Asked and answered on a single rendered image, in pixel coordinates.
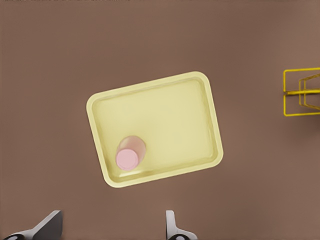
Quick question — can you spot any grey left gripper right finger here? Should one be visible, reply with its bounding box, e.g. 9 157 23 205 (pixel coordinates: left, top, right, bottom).
165 210 198 240

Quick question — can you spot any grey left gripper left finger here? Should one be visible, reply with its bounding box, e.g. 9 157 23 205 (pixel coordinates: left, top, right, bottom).
1 210 63 240

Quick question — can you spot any pink upturned cup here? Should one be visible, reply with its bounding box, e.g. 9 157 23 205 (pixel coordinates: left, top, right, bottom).
115 135 147 171

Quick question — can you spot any pale yellow rectangular tray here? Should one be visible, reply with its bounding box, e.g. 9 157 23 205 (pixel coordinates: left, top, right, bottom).
85 71 224 189

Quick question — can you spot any yellow wire rack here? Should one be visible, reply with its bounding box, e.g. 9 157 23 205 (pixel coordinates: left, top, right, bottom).
282 67 320 117

